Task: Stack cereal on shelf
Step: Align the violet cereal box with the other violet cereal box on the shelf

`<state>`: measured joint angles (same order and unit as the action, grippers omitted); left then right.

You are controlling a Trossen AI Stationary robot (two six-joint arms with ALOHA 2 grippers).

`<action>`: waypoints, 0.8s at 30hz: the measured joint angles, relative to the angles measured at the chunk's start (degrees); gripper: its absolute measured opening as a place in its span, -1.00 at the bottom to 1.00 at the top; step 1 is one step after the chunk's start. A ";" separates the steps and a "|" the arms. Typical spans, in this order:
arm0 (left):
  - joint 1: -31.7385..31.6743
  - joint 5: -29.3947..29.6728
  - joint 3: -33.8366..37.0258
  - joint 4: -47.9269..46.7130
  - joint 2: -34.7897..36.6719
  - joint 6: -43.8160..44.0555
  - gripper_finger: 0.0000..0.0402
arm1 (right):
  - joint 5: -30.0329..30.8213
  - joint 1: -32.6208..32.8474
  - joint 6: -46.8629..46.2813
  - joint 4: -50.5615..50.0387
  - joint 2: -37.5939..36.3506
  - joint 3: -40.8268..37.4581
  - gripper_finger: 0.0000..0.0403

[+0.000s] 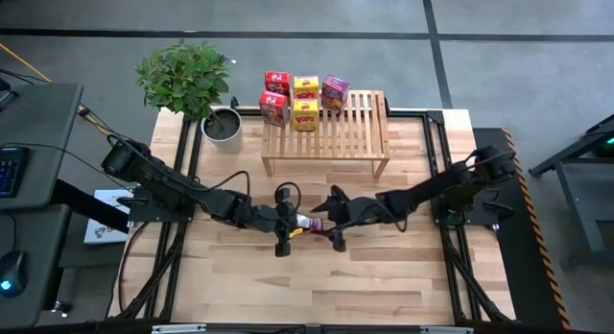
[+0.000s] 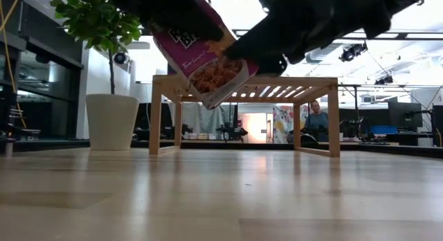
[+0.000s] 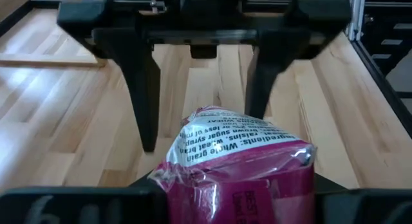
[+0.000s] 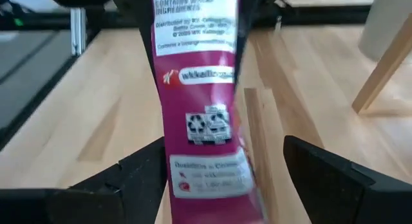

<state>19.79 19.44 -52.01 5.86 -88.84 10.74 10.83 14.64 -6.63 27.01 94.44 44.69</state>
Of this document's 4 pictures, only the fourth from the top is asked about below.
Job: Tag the aluminium frame post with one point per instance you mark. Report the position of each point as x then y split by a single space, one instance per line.
78 31

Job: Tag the wooden slatted shelf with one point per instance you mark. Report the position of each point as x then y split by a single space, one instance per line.
380 72

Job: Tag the purple Raisin Bran cereal box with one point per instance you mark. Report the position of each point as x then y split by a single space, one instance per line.
199 98

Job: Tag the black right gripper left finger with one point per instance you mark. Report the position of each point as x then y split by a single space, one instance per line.
96 201

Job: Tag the white plant pot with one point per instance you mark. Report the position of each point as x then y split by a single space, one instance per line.
386 24

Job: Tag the grey desk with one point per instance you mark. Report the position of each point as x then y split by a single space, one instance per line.
29 56

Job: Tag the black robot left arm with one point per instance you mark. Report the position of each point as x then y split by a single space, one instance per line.
9 22

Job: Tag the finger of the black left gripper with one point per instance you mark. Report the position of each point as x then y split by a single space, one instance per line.
249 11
138 8

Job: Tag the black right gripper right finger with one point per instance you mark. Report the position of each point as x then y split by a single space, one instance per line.
338 192

